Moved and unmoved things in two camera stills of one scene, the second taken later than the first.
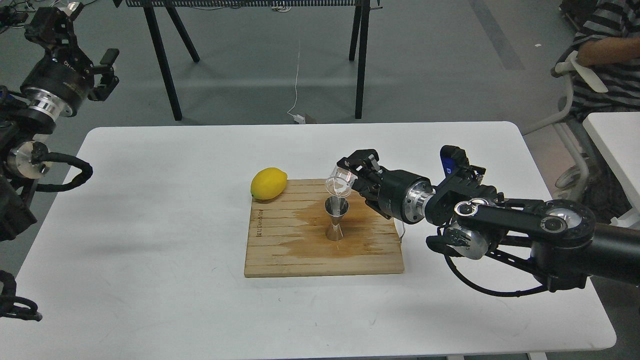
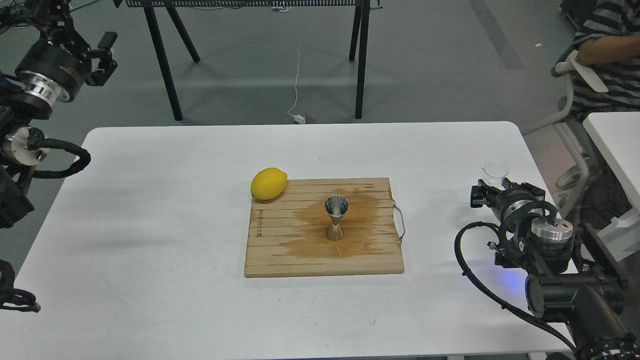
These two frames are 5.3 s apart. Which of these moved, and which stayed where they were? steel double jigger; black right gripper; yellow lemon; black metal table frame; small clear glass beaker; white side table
Moved: black right gripper; small clear glass beaker
Stayed: yellow lemon; white side table; steel double jigger; black metal table frame
